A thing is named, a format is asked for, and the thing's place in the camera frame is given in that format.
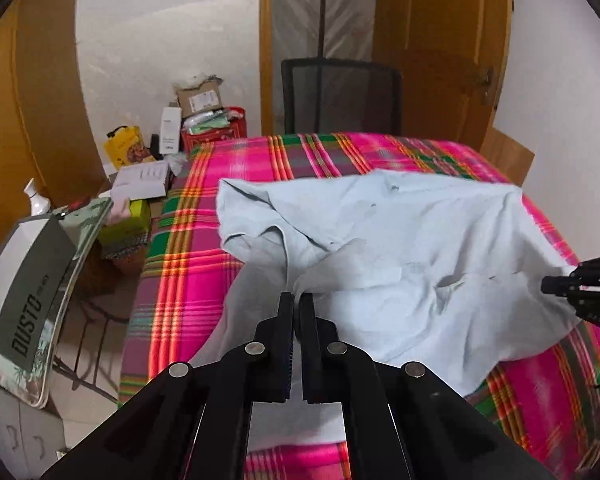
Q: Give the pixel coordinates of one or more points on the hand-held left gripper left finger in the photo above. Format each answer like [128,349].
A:
[286,360]

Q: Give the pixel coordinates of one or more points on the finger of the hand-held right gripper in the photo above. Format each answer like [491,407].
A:
[595,290]

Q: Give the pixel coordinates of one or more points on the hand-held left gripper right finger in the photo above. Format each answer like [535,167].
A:
[306,355]

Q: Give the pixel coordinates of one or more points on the light blue shirt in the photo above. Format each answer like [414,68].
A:
[405,240]

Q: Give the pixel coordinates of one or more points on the wooden board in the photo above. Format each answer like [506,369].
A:
[507,157]

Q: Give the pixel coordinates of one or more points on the pink plaid tablecloth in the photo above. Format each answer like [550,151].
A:
[190,270]

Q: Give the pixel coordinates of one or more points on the black metal folding stand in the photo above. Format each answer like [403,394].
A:
[87,340]

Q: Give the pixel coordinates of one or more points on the yellow-green box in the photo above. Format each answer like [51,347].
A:
[137,215]

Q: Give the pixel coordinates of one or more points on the pink packet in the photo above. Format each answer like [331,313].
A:
[120,210]

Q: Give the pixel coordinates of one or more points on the flat white box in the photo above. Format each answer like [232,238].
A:
[140,180]

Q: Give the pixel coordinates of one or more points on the red box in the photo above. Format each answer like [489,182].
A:
[215,132]

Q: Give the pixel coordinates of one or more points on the tall white box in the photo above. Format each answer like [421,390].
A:
[170,130]

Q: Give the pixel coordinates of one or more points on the yellow bag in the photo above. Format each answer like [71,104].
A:
[127,147]

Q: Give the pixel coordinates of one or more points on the black mesh office chair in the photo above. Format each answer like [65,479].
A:
[340,90]

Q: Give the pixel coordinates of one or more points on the wooden door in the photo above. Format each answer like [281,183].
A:
[430,35]

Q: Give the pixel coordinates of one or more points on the cardboard box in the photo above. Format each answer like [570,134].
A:
[200,97]

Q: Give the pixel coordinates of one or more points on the white spray bottle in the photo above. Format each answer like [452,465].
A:
[37,200]

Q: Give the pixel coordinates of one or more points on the clear plastic sheet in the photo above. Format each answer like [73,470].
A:
[350,10]

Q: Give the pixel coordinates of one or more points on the black pole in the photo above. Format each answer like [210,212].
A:
[322,5]

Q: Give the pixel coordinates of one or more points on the wooden wardrobe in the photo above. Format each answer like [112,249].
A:
[40,110]

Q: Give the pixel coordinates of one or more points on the wooden door frame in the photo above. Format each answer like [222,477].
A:
[266,35]

